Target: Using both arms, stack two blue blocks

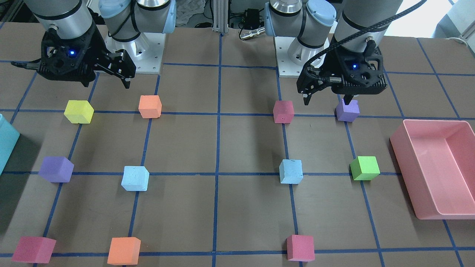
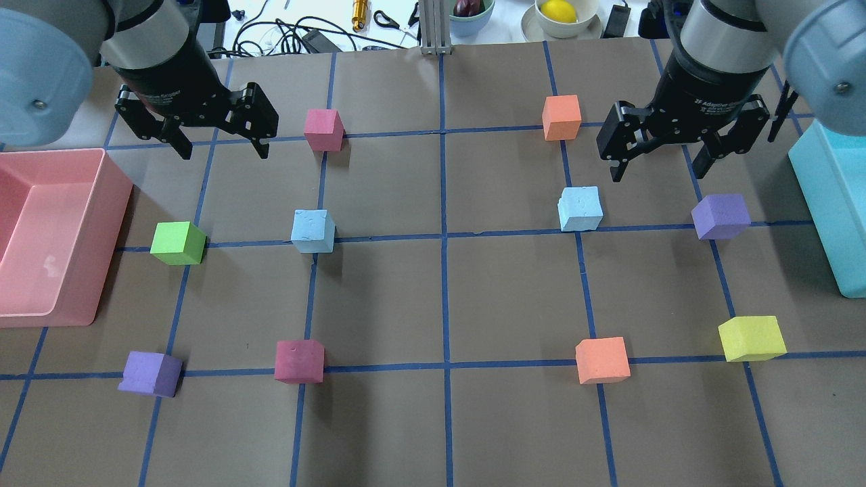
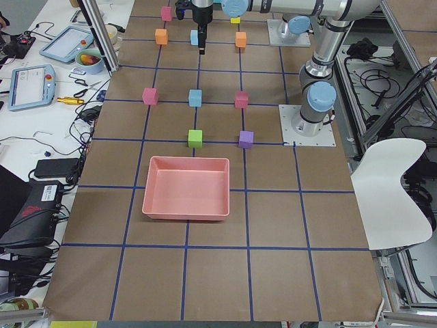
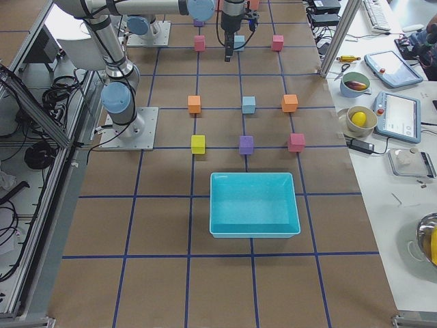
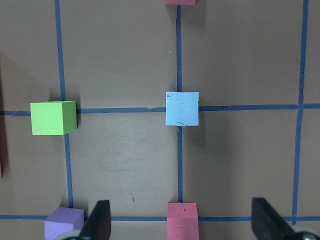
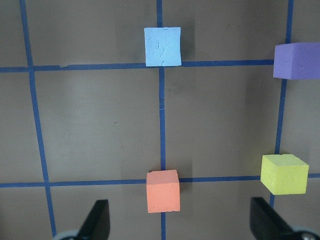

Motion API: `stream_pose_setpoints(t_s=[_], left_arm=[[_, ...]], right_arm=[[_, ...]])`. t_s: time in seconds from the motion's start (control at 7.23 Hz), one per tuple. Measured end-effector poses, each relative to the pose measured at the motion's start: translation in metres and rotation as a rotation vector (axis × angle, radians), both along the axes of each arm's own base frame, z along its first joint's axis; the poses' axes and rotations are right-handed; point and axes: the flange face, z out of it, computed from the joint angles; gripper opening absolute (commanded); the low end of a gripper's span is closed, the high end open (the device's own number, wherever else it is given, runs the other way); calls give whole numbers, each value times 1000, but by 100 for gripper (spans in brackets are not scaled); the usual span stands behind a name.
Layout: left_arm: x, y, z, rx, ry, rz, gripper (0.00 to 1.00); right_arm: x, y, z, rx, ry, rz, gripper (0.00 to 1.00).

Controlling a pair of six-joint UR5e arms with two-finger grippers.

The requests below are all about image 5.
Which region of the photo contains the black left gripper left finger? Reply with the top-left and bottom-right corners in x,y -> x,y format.
78,200 -> 111,240

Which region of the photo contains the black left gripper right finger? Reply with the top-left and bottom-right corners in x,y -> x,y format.
251,197 -> 296,240

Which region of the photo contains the light purple foam block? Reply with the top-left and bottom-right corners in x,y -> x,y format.
44,207 -> 85,240

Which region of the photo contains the dark pink foam block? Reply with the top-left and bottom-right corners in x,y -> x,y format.
167,202 -> 200,240

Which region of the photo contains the pink plastic tray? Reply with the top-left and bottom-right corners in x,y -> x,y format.
0,161 -> 3,180

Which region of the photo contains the green foam block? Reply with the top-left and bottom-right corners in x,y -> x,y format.
30,101 -> 78,136

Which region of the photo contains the light blue foam block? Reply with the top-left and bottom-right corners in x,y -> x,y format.
165,91 -> 200,127

